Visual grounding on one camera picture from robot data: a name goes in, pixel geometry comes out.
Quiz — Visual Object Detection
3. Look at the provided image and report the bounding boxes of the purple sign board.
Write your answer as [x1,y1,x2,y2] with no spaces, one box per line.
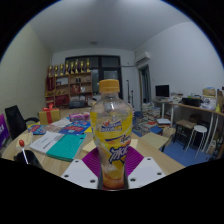
[0,113,11,150]

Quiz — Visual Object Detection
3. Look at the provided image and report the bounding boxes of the black office chair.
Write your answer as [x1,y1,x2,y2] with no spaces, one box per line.
[4,104,41,141]

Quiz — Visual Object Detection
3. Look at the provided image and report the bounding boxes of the white printed booklet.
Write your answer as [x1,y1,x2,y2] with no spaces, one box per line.
[28,130,65,155]

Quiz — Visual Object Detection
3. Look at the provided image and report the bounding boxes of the blue book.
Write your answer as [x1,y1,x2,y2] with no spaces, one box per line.
[58,120,92,136]

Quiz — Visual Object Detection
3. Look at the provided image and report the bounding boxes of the white round stool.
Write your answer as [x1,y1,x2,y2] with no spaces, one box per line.
[184,124,209,155]

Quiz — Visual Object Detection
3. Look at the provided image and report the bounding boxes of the black tripod stand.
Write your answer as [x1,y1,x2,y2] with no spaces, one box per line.
[125,79,135,108]

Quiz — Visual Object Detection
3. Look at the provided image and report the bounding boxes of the teal notebook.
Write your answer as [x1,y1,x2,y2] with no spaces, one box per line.
[45,132,87,162]

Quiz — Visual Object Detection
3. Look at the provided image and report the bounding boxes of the colourful magazine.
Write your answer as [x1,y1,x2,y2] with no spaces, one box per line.
[27,123,52,136]

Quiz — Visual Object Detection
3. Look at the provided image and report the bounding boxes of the pink snack package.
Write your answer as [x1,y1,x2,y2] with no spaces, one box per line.
[68,111,91,122]

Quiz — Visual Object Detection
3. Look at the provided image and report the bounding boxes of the computer monitor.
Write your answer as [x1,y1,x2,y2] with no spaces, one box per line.
[154,84,171,99]

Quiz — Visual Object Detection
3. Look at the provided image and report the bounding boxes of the black mug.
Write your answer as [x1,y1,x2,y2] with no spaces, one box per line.
[13,149,44,170]

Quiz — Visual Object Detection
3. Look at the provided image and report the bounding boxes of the yellow-label drink bottle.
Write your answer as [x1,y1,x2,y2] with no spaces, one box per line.
[89,78,134,191]

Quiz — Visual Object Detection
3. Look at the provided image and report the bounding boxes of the brown wooden stool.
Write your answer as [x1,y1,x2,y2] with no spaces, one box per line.
[173,118,198,151]

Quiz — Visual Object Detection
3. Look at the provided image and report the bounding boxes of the black printer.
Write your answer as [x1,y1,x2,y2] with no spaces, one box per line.
[181,96,203,108]

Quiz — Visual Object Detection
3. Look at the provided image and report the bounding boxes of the light wooden side table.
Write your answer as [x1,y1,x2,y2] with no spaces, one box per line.
[141,131,170,151]

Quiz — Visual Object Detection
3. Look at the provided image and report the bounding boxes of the dark glass window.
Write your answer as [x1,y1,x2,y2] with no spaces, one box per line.
[64,55,123,109]

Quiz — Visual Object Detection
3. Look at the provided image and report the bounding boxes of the pile of books on floor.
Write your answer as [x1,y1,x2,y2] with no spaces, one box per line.
[132,102,173,136]

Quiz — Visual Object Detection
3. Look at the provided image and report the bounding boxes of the red lollipop with white stick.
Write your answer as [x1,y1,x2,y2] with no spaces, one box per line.
[18,139,30,165]

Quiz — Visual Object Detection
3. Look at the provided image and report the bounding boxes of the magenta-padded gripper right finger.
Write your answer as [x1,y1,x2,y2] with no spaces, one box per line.
[123,146,167,190]

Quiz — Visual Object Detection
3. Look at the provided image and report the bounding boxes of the long white wall desk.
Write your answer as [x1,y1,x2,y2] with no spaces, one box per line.
[152,97,224,158]

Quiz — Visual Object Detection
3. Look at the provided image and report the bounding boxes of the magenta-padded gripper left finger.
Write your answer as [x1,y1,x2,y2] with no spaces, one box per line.
[60,147,102,190]

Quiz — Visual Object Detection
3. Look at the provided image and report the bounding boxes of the white wall air conditioner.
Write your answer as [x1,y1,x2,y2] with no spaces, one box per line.
[134,50,152,66]

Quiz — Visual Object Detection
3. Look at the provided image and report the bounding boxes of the wooden shelf unit with trophies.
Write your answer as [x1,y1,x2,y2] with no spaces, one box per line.
[44,58,94,109]

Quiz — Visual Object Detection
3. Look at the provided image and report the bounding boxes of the yellow gift box, red ribbon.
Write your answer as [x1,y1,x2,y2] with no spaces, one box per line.
[38,102,62,126]

